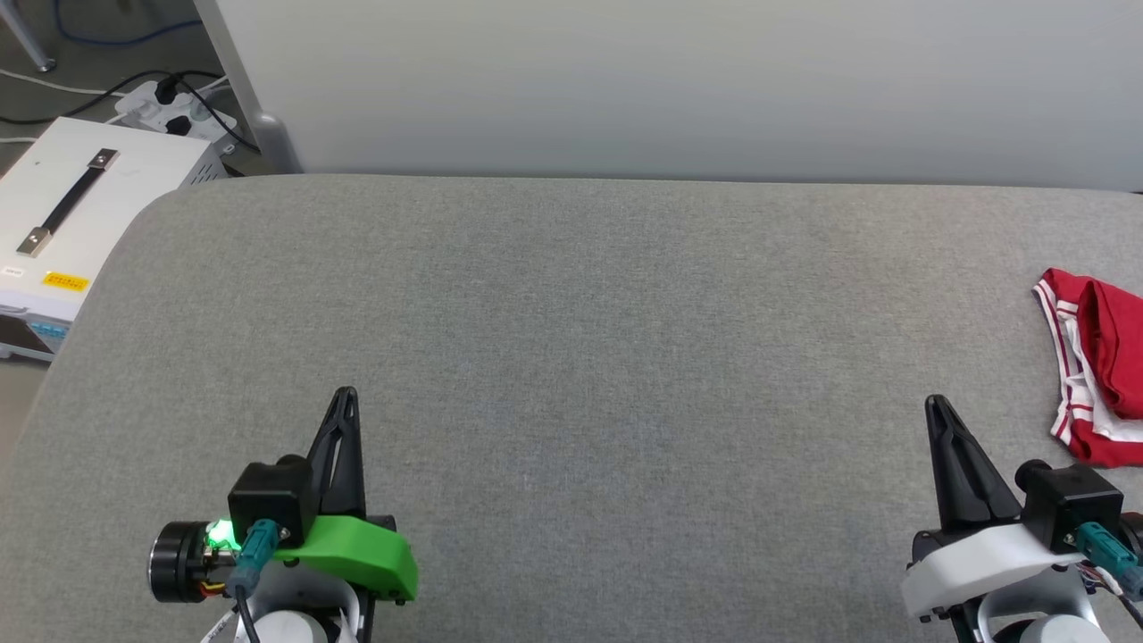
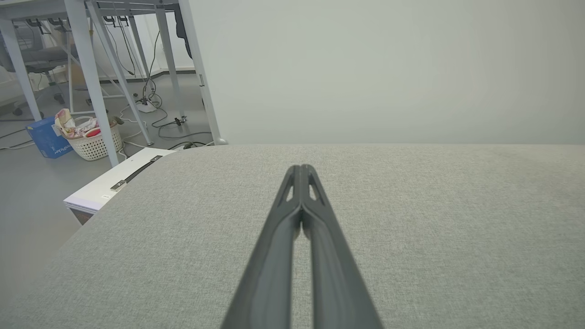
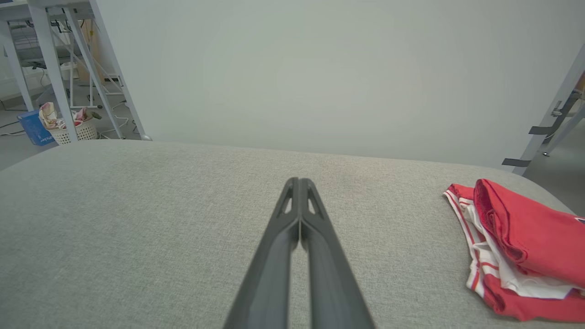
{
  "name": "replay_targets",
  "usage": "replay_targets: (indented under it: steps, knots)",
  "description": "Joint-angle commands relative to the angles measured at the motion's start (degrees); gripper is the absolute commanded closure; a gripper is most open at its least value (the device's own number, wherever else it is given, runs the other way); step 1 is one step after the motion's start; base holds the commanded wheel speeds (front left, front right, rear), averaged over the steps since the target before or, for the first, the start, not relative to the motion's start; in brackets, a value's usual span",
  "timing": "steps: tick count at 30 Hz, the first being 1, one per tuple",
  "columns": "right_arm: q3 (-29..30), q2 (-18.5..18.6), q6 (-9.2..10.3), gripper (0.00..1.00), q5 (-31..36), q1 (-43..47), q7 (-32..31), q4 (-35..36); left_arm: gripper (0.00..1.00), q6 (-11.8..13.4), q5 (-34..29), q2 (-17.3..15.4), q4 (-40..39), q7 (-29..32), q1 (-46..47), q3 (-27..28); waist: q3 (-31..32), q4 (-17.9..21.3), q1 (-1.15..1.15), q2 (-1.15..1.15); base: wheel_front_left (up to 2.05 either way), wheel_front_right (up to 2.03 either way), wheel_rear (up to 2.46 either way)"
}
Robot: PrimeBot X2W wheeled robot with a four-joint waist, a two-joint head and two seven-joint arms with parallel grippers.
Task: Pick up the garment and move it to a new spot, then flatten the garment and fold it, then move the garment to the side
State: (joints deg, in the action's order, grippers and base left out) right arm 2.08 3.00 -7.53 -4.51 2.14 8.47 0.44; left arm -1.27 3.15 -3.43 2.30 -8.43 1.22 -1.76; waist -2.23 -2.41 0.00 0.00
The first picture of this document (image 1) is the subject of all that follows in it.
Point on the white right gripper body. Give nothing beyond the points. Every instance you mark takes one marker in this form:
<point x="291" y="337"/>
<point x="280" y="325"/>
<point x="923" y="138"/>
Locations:
<point x="973" y="558"/>

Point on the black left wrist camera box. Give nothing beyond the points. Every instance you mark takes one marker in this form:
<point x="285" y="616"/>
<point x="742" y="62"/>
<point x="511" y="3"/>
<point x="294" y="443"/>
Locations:
<point x="268" y="500"/>

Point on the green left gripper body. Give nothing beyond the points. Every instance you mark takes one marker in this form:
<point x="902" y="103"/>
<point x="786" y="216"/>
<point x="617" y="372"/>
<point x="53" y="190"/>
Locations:
<point x="357" y="549"/>

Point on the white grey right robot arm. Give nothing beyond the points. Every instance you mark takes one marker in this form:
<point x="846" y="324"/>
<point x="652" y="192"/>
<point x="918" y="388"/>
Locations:
<point x="1045" y="625"/>

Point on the red and white sports garment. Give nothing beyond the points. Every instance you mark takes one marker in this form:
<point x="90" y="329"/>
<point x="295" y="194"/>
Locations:
<point x="1116" y="339"/>

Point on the grey metal leg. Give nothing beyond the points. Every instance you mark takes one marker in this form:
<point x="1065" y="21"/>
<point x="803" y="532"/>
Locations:
<point x="31" y="40"/>

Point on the white equipment box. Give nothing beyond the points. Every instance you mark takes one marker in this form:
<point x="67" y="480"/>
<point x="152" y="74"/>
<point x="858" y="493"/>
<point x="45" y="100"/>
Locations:
<point x="134" y="187"/>

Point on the white partition panel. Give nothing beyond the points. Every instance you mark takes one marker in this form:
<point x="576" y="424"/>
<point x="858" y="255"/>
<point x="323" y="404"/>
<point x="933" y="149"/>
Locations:
<point x="679" y="89"/>

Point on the grey partition post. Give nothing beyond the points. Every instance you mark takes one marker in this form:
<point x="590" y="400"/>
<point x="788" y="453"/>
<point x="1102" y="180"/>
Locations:
<point x="259" y="125"/>

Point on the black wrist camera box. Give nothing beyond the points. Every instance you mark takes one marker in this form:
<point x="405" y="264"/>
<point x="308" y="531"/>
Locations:
<point x="268" y="500"/>
<point x="1072" y="500"/>

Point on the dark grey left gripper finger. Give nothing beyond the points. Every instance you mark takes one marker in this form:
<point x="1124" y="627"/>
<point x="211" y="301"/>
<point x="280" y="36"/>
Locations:
<point x="350" y="482"/>
<point x="321" y="473"/>

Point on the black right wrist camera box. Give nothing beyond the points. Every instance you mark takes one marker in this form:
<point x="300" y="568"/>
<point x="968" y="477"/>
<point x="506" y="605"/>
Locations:
<point x="1072" y="500"/>

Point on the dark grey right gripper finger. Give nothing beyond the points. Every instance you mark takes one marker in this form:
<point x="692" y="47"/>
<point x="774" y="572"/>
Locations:
<point x="946" y="482"/>
<point x="987" y="500"/>

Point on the white power strip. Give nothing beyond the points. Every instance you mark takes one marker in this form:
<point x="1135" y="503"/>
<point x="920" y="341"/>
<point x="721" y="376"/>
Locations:
<point x="147" y="107"/>

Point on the yellow warning label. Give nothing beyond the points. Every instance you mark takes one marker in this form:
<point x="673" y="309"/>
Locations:
<point x="66" y="282"/>

